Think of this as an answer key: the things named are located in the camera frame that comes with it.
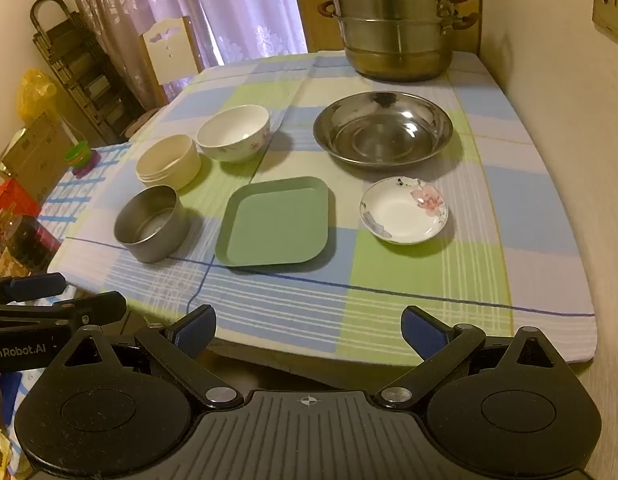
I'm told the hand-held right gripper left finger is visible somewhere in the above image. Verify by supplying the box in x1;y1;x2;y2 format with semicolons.
49;304;245;408

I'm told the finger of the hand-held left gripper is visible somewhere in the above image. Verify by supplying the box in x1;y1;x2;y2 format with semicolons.
0;272;68;306
0;290;128;329

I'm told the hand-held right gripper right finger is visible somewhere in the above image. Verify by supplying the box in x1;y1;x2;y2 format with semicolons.
374;305;572;408

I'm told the small stainless steel bowl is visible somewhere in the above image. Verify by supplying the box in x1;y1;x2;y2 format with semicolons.
114;185;191;264

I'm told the small floral white dish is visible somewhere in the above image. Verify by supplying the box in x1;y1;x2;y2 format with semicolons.
359;176;449;246

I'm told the green square plate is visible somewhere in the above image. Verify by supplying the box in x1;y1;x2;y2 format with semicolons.
215;176;335;268

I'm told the cream round bowl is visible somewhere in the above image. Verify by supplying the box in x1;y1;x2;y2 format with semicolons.
136;134;202;192

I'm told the large stainless steel basin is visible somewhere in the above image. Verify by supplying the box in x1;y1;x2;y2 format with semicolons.
313;91;455;167

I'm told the white ceramic floral bowl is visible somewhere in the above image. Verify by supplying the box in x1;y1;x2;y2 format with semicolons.
196;105;271;163

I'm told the dark round jar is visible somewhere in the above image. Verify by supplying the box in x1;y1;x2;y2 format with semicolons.
4;215;62;266

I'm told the red bag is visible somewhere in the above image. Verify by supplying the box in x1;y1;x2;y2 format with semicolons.
0;180;40;226

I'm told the blue patterned white cloth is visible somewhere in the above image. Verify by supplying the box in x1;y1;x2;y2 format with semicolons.
36;141;140;226

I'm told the cardboard box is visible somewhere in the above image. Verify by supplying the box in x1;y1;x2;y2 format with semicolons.
0;112;72;201

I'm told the green and purple toy cup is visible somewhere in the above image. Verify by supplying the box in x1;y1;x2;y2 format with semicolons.
65;142;97;180

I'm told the yellow plastic bag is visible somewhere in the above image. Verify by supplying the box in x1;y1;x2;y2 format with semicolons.
16;69;57;116

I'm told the black folding rack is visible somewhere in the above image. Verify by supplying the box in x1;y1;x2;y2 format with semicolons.
30;0;145;143

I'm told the white wooden chair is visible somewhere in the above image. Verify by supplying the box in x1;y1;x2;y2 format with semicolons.
140;16;205;111

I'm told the stainless steel steamer pot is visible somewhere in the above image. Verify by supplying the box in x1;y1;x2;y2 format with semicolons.
314;0;484;83

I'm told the purple lace curtain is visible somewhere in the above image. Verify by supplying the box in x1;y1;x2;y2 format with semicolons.
59;0;310;106

